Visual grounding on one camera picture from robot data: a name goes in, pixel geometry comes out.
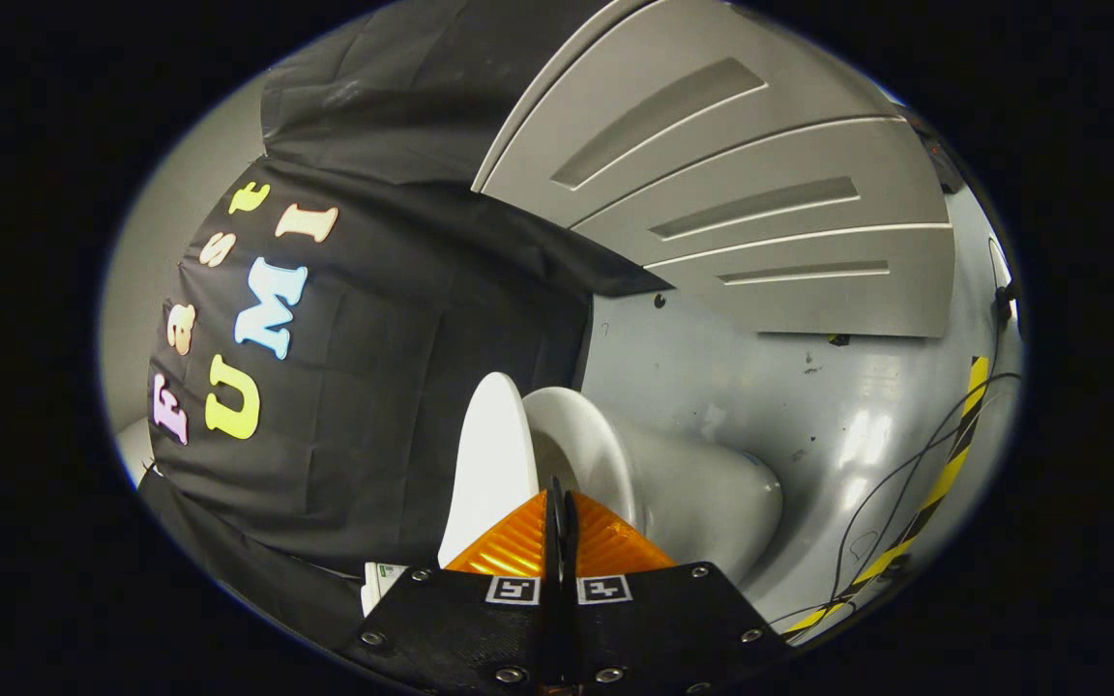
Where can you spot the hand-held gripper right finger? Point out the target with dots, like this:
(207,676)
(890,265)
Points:
(663,628)

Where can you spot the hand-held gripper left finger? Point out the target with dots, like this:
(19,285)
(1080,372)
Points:
(460,628)

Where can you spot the white toilet lid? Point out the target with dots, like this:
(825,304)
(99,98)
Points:
(494,464)

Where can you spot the black backdrop cloth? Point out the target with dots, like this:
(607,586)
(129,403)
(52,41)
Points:
(402,387)

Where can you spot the yellow black floor tape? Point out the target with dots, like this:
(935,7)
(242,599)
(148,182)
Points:
(949,464)

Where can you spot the grey drawer cabinet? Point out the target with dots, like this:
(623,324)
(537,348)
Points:
(760,174)

